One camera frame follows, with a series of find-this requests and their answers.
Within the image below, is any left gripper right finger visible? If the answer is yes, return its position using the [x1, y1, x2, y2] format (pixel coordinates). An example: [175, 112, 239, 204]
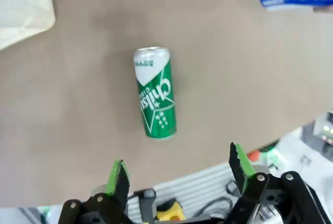
[225, 142, 326, 224]

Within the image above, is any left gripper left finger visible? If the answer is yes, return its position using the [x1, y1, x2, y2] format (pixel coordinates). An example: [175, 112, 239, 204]
[58, 159, 131, 224]

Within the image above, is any green Chilsung cider can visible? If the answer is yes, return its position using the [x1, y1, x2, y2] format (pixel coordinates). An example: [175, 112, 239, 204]
[133, 46, 178, 141]

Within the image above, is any cream basket with brown rim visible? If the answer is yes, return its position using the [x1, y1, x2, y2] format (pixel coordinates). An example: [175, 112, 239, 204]
[0, 0, 56, 52]

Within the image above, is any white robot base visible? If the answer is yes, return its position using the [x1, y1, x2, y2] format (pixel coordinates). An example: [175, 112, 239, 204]
[247, 126, 333, 209]

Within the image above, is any person's right hand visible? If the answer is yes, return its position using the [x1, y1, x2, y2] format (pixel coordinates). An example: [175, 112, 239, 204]
[313, 4, 333, 14]

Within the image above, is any yellow emergency stop button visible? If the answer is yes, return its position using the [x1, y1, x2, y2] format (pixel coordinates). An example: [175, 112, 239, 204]
[155, 200, 187, 221]

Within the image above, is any grey control device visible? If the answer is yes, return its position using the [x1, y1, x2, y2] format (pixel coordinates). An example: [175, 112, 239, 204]
[301, 111, 333, 153]

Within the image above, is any thin black cable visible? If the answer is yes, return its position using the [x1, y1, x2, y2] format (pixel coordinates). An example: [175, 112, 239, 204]
[186, 194, 235, 217]

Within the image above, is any aluminium profile rail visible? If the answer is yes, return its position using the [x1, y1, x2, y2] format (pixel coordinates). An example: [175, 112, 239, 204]
[126, 161, 244, 224]

